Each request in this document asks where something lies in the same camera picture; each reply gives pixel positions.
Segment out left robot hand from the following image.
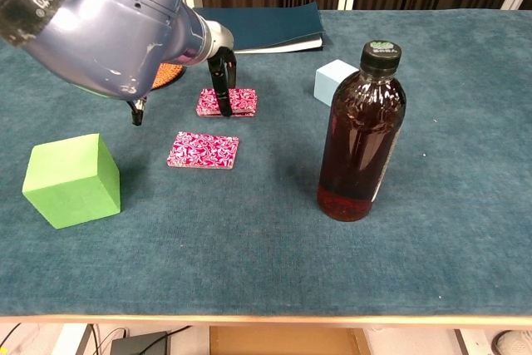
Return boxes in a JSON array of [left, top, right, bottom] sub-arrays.
[[204, 20, 239, 118]]

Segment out pink patterned card stack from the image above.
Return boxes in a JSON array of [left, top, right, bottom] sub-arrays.
[[166, 131, 240, 170]]

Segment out pink patterned card deck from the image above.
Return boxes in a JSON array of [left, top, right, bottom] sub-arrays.
[[195, 87, 259, 118]]

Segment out woven rattan round coaster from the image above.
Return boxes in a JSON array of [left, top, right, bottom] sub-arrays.
[[150, 62, 185, 91]]

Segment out dark blue spiral notebook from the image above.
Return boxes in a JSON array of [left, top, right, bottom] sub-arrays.
[[191, 2, 326, 55]]

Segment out light blue foam cube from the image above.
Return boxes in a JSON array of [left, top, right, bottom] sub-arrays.
[[313, 59, 359, 107]]

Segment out dark red drink bottle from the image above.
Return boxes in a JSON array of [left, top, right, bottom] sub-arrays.
[[317, 40, 407, 223]]

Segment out teal velvet tablecloth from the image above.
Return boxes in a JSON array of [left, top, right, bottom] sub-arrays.
[[0, 8, 532, 318]]

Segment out green foam cube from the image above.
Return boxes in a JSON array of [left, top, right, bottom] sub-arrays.
[[22, 133, 121, 230]]

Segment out brown cardboard box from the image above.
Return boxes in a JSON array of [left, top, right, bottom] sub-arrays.
[[209, 325, 371, 355]]

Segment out black box under table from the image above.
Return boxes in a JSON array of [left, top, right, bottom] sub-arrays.
[[110, 331, 171, 355]]

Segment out white table leg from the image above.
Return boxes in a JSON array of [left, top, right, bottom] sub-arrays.
[[52, 323, 92, 355], [455, 328, 494, 355]]

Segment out white sneaker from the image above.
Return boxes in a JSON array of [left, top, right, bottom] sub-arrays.
[[494, 329, 532, 355]]

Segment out black arm cable with connector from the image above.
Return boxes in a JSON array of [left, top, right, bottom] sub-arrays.
[[126, 96, 149, 126]]

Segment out black cable under table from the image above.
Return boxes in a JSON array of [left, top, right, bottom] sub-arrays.
[[89, 323, 128, 355]]

